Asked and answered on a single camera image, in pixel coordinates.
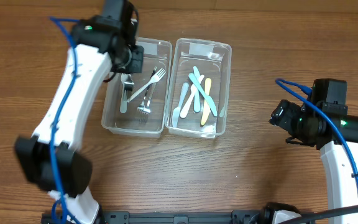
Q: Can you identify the pale blue plastic fork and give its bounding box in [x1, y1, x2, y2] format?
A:
[120, 73, 128, 114]

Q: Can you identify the thick black cable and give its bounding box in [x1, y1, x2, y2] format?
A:
[280, 202, 358, 224]

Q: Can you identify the cream yellow plastic knife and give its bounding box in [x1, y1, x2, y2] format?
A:
[200, 78, 212, 126]

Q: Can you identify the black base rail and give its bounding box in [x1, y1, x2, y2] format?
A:
[40, 210, 316, 224]

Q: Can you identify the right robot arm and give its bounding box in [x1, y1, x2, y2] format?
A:
[256, 78, 358, 223]

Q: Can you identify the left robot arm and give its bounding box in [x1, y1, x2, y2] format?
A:
[14, 0, 144, 223]

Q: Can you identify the white plastic knife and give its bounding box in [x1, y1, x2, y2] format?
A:
[193, 66, 201, 113]
[180, 84, 198, 119]

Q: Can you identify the black handled metal fork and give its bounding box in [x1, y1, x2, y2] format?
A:
[134, 66, 158, 121]

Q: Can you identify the blue cable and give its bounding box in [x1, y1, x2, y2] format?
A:
[48, 16, 82, 224]
[274, 78, 358, 224]

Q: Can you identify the left blue cable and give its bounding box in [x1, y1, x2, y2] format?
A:
[48, 16, 82, 224]

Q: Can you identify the clear plastic container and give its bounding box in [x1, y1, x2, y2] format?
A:
[165, 38, 232, 139]
[101, 37, 172, 138]

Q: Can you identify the right blue cable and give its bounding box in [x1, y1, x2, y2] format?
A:
[274, 78, 358, 224]

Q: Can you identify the white plastic fork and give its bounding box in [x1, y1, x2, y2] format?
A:
[127, 68, 166, 103]

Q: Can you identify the pale blue plastic knife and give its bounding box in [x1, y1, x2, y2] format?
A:
[172, 82, 189, 128]

